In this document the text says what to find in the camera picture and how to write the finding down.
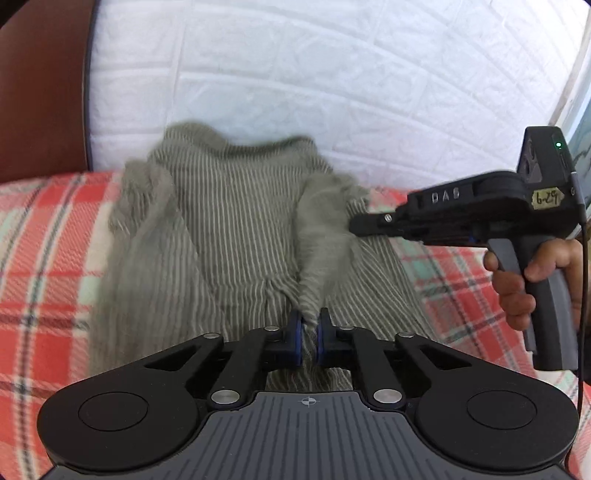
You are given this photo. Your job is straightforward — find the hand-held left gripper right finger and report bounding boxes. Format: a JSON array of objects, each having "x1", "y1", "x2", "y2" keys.
[{"x1": 316, "y1": 308, "x2": 467, "y2": 411}]

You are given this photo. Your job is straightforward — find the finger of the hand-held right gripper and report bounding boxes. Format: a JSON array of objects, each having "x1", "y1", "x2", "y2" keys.
[{"x1": 348, "y1": 205, "x2": 411, "y2": 240}]

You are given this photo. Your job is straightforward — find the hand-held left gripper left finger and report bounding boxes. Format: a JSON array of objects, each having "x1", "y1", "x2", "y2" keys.
[{"x1": 144, "y1": 310, "x2": 304, "y2": 411}]

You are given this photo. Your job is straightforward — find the grey striped long-sleeve shirt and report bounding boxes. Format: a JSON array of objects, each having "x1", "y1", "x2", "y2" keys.
[{"x1": 90, "y1": 121, "x2": 439, "y2": 394}]

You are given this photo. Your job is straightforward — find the person's right hand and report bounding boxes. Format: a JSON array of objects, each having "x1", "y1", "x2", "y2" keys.
[{"x1": 484, "y1": 239, "x2": 584, "y2": 330}]

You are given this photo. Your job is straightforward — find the blue door with cartoon drawing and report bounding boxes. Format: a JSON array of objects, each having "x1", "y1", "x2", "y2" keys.
[{"x1": 567, "y1": 88, "x2": 591, "y2": 206}]

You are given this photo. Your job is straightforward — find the red plaid bed sheet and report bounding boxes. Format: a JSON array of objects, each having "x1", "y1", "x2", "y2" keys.
[{"x1": 0, "y1": 171, "x2": 591, "y2": 467}]

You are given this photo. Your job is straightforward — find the brown wooden headboard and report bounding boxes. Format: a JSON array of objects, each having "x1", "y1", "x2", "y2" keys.
[{"x1": 0, "y1": 0, "x2": 100, "y2": 184}]

